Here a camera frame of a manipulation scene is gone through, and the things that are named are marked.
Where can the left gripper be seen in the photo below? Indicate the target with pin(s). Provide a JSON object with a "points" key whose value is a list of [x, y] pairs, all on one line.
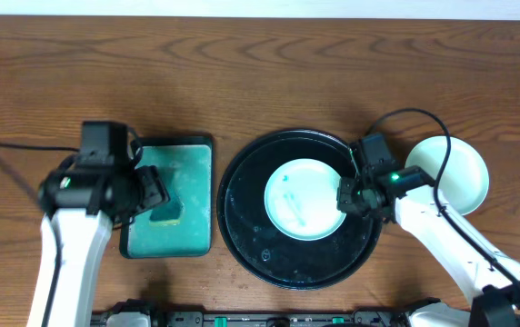
{"points": [[154, 190]]}

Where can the black rectangular tray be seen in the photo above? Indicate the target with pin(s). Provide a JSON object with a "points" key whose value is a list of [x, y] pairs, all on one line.
{"points": [[186, 167]]}

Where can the green sponge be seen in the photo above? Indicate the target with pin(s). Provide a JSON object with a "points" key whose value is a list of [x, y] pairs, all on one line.
{"points": [[169, 213]]}

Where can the mint plate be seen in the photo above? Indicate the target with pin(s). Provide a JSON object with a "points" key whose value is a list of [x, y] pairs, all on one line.
{"points": [[465, 181], [300, 199]]}

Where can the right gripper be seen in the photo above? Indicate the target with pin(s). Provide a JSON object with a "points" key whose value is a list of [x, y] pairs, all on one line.
{"points": [[346, 195]]}

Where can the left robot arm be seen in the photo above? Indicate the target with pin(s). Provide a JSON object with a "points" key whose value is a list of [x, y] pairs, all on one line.
{"points": [[82, 206]]}

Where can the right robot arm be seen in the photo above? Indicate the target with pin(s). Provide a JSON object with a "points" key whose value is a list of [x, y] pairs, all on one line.
{"points": [[489, 279]]}

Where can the round black tray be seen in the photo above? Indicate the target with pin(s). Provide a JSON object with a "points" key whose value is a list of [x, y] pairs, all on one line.
{"points": [[257, 244]]}

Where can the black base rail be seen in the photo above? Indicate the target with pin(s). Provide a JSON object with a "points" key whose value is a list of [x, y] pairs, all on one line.
{"points": [[141, 313]]}

